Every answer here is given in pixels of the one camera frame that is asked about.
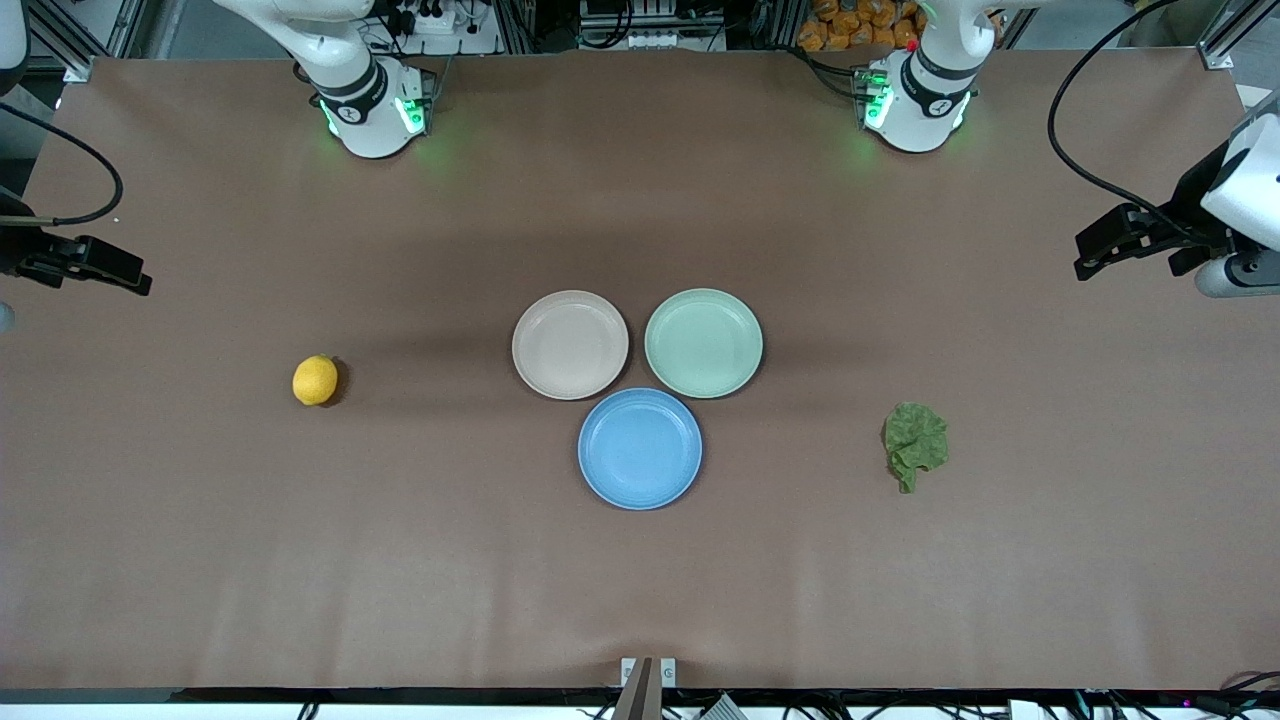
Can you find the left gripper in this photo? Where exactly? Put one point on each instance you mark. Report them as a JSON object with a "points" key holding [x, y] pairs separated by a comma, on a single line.
{"points": [[1192, 210]]}

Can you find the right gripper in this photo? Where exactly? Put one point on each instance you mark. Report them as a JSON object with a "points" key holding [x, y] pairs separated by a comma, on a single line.
{"points": [[12, 252]]}

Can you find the yellow lemon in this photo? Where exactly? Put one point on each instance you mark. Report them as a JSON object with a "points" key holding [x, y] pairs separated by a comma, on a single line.
{"points": [[315, 381]]}

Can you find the green lettuce leaf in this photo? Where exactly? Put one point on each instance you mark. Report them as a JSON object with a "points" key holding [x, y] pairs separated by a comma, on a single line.
{"points": [[915, 440]]}

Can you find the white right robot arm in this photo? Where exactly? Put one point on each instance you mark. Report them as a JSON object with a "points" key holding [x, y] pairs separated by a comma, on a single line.
{"points": [[370, 130]]}

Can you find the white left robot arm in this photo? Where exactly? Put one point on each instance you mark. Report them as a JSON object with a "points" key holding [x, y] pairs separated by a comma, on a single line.
{"points": [[915, 125]]}

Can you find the bag of oranges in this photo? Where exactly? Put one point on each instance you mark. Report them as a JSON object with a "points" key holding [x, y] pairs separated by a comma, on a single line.
{"points": [[860, 25]]}

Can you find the white power strip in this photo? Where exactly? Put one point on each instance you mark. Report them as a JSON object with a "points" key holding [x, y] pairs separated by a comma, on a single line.
{"points": [[440, 25]]}

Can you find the pale green round plate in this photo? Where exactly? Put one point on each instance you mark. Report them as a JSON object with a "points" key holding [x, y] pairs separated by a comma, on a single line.
{"points": [[703, 343]]}

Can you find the beige round plate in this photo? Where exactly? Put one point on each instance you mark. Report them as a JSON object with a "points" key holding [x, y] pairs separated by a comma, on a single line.
{"points": [[570, 345]]}

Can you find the blue round plate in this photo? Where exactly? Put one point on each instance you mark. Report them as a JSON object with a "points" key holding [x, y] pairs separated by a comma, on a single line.
{"points": [[640, 449]]}

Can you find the brown table cover sheet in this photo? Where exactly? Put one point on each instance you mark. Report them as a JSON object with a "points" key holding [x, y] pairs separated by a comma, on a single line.
{"points": [[640, 580]]}

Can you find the aluminium frame profile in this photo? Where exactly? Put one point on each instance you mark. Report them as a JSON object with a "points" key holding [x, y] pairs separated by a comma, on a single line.
{"points": [[1225, 45], [80, 40]]}

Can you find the metal table edge bracket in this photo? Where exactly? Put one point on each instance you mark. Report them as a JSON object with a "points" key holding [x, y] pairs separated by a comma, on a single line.
{"points": [[648, 680]]}

